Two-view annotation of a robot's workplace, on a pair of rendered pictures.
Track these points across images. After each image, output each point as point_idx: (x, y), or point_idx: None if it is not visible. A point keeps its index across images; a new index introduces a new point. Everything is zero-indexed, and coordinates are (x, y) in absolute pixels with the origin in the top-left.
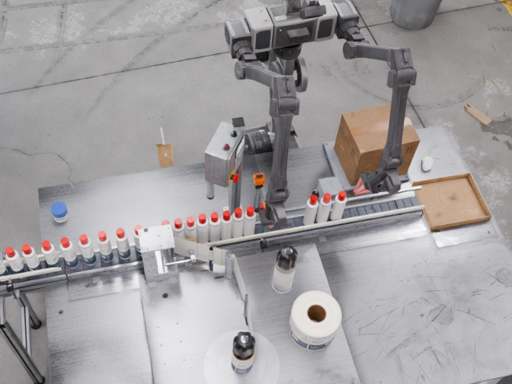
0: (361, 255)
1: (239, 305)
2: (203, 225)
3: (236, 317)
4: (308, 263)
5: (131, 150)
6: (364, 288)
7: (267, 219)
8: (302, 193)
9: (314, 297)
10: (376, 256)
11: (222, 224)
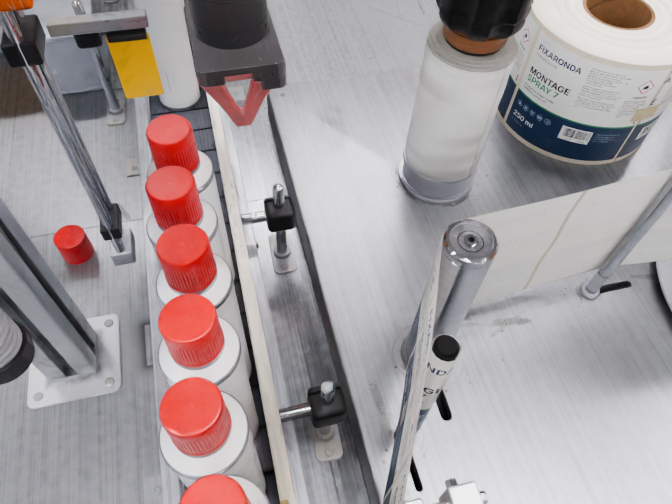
0: (294, 25)
1: (555, 310)
2: (241, 424)
3: (611, 321)
4: (343, 105)
5: None
6: (393, 28)
7: (258, 43)
8: (40, 132)
9: (559, 10)
10: (296, 1)
11: (224, 310)
